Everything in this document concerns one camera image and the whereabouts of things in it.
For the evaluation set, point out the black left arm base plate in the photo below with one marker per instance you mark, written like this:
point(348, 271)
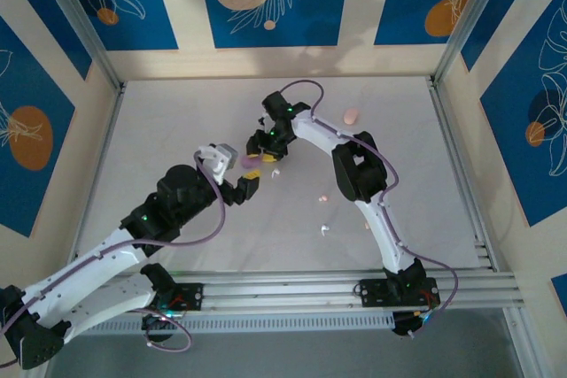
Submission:
point(190, 296)

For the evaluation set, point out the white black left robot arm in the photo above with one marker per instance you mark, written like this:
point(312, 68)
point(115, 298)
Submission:
point(88, 272)

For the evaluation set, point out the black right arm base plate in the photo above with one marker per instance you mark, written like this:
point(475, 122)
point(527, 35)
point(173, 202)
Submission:
point(372, 294)

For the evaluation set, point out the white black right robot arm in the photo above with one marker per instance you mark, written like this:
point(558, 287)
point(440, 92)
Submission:
point(375, 223)

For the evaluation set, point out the pink earbud charging case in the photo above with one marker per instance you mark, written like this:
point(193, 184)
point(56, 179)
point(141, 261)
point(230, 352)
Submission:
point(351, 116)

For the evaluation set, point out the black electronics box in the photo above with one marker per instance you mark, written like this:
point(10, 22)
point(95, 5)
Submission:
point(407, 325)
point(157, 329)

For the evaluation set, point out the aluminium frame post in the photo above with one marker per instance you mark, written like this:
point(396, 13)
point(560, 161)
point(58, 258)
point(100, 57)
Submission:
point(473, 19)
point(80, 19)
point(520, 347)

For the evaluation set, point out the purple earbud charging case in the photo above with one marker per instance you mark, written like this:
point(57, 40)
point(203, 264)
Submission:
point(250, 161)

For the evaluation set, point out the aluminium table side rail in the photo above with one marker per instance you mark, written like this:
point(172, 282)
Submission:
point(456, 165)
point(104, 156)

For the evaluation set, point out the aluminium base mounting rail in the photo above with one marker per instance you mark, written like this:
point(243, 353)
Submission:
point(283, 294)

